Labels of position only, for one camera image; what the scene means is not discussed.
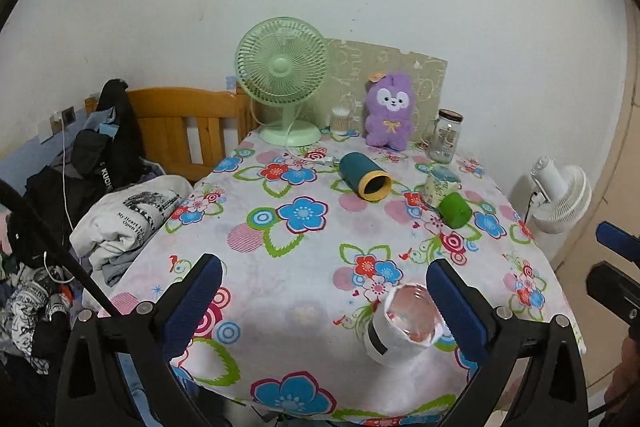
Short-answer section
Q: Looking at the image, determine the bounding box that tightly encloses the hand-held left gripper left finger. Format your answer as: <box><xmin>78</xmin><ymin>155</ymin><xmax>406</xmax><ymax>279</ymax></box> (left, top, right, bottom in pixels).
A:
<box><xmin>55</xmin><ymin>253</ymin><xmax>224</xmax><ymax>427</ymax></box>

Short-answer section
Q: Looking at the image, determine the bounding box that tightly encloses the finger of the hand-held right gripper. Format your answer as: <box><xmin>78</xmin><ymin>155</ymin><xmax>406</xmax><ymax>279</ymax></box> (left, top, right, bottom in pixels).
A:
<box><xmin>586</xmin><ymin>260</ymin><xmax>640</xmax><ymax>326</ymax></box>
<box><xmin>595</xmin><ymin>221</ymin><xmax>640</xmax><ymax>266</ymax></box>

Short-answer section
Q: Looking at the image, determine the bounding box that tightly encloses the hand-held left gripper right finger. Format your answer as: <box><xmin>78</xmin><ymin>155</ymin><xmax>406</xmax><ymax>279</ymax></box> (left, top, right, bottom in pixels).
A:
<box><xmin>425</xmin><ymin>258</ymin><xmax>591</xmax><ymax>427</ymax></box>

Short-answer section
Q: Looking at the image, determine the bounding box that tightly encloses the white cup with clear lid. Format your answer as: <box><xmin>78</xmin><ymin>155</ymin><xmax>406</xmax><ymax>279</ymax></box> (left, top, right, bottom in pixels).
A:
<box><xmin>363</xmin><ymin>283</ymin><xmax>446</xmax><ymax>368</ymax></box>

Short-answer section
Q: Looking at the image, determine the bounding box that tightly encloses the green plastic cup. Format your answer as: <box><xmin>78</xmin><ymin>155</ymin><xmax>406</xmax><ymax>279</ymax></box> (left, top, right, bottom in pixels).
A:
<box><xmin>438</xmin><ymin>192</ymin><xmax>473</xmax><ymax>229</ymax></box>

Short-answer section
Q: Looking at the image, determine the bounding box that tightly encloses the teal cup with yellow rim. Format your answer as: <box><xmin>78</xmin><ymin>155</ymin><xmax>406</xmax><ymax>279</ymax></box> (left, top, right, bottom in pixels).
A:
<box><xmin>339</xmin><ymin>152</ymin><xmax>392</xmax><ymax>202</ymax></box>

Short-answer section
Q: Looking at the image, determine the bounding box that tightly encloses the white standing fan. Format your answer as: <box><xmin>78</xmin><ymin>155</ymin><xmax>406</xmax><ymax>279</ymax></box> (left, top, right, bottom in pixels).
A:
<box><xmin>527</xmin><ymin>156</ymin><xmax>593</xmax><ymax>235</ymax></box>

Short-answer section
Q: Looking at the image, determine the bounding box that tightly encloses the white printed shirt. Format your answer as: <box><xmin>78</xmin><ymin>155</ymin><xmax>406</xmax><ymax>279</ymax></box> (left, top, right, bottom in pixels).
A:
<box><xmin>70</xmin><ymin>175</ymin><xmax>193</xmax><ymax>290</ymax></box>

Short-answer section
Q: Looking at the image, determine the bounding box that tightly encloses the patterned ceramic mug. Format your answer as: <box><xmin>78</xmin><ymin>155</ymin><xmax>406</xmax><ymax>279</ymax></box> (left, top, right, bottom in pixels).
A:
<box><xmin>424</xmin><ymin>164</ymin><xmax>461</xmax><ymax>204</ymax></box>

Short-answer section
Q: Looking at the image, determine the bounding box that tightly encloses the floral tablecloth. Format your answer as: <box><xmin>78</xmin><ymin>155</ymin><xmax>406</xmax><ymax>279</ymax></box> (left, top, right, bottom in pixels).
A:
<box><xmin>112</xmin><ymin>127</ymin><xmax>586</xmax><ymax>425</ymax></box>

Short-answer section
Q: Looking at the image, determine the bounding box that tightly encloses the black rod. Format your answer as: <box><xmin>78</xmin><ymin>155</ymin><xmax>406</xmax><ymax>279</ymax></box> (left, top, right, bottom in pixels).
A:
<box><xmin>0</xmin><ymin>179</ymin><xmax>121</xmax><ymax>323</ymax></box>

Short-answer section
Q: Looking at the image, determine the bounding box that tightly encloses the glass jar with lid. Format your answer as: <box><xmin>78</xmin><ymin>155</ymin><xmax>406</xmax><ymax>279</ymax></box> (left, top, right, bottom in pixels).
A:
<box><xmin>425</xmin><ymin>108</ymin><xmax>463</xmax><ymax>164</ymax></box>

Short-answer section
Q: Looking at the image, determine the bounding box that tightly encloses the black jacket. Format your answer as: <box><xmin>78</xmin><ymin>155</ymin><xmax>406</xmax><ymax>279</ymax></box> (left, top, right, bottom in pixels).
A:
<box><xmin>70</xmin><ymin>78</ymin><xmax>146</xmax><ymax>202</ymax></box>

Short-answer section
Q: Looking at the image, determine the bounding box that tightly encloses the pile of dark clothes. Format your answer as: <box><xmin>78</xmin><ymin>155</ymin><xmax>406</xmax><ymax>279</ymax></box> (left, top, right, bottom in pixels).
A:
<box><xmin>0</xmin><ymin>157</ymin><xmax>108</xmax><ymax>427</ymax></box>

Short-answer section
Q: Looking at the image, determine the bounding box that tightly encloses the purple plush toy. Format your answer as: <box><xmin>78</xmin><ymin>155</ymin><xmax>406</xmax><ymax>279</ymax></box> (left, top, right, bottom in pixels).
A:
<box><xmin>363</xmin><ymin>72</ymin><xmax>418</xmax><ymax>151</ymax></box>

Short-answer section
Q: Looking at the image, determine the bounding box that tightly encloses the clear cotton swab container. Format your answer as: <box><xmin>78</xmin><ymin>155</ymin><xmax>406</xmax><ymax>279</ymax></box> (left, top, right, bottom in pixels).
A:
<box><xmin>330</xmin><ymin>106</ymin><xmax>353</xmax><ymax>136</ymax></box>

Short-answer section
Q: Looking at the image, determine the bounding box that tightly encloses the beige patterned board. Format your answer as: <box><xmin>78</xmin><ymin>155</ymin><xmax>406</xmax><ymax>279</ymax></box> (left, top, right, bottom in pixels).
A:
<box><xmin>320</xmin><ymin>38</ymin><xmax>449</xmax><ymax>142</ymax></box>

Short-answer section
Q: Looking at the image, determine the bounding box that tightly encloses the green desk fan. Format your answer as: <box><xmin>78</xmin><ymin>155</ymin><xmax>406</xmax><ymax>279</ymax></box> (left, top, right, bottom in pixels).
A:
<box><xmin>235</xmin><ymin>18</ymin><xmax>331</xmax><ymax>148</ymax></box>

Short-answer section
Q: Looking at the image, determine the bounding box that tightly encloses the white charging cable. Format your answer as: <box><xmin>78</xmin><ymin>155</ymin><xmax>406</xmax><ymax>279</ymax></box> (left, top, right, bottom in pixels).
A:
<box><xmin>59</xmin><ymin>117</ymin><xmax>72</xmax><ymax>233</ymax></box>

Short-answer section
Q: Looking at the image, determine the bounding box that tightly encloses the white fan cable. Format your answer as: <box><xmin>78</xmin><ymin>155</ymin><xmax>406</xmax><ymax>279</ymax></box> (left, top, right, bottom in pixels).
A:
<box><xmin>285</xmin><ymin>147</ymin><xmax>342</xmax><ymax>168</ymax></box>

